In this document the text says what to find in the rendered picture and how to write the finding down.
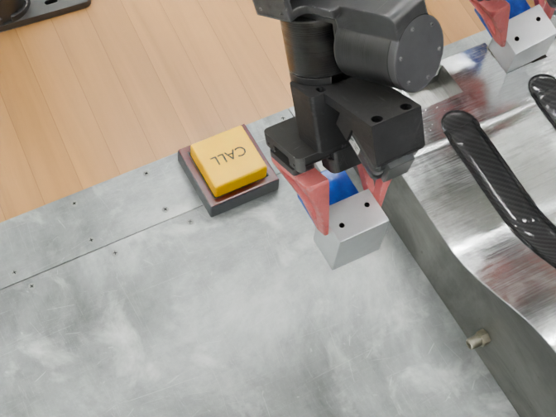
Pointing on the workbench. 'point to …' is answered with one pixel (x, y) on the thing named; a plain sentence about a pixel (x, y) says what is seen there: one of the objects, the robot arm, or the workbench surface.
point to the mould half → (487, 225)
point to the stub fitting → (478, 339)
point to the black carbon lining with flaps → (463, 135)
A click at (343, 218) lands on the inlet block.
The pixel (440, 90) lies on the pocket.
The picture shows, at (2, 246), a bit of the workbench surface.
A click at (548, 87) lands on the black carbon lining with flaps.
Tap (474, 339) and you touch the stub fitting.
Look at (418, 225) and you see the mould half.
